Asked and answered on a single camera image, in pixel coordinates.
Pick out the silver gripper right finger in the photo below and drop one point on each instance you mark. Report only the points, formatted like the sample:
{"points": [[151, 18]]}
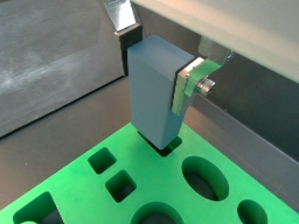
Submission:
{"points": [[193, 78]]}

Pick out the green foam shape board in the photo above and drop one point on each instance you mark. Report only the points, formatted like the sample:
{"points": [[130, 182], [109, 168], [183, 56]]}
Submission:
{"points": [[121, 181]]}

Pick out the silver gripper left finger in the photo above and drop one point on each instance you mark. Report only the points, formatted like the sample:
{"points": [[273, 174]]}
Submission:
{"points": [[129, 29]]}

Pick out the blue rectangular block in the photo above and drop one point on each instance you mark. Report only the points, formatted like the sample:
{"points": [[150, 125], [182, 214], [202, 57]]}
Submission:
{"points": [[154, 59]]}

